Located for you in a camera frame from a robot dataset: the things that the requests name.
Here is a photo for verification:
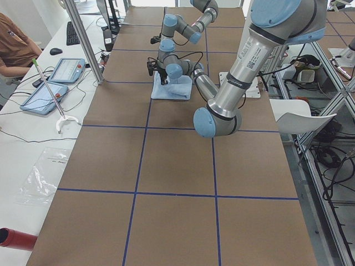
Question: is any black computer mouse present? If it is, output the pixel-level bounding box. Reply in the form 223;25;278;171
49;48;63;55

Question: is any blue teach pendant tablet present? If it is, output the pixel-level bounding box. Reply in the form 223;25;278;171
48;58;85;84

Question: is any light blue button shirt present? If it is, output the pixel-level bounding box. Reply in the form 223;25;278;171
151;72;192;100

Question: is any person in brown shirt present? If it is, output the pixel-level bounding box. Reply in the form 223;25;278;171
1;13;42;78

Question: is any red cylinder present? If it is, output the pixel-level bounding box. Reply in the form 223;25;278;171
1;228;37;251

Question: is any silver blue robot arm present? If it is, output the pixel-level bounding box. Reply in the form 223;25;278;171
150;0;219;46
147;1;327;138

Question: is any grey aluminium frame post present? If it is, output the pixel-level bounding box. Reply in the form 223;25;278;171
63;0;104;85

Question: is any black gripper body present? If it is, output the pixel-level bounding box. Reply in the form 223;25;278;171
146;57;168;79
150;35;161;44

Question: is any black keyboard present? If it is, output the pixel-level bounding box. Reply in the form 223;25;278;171
66;21;80;46

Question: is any white plastic chair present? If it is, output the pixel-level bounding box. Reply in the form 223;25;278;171
270;99;337;134

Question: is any clear plastic bag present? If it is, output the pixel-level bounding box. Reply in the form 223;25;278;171
15;147;72;207

